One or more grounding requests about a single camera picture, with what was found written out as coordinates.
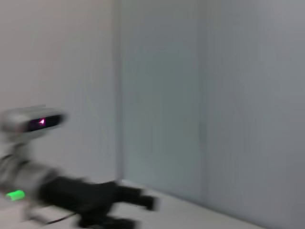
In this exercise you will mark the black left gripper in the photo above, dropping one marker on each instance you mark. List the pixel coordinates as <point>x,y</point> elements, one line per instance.
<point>76,195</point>

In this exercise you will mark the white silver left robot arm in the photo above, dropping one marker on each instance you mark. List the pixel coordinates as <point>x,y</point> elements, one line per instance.
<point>21,176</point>

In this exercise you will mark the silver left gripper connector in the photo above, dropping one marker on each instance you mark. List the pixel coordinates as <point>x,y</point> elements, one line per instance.
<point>33,213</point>

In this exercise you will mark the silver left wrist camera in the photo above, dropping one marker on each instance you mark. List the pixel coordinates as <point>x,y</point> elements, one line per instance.
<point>23,120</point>

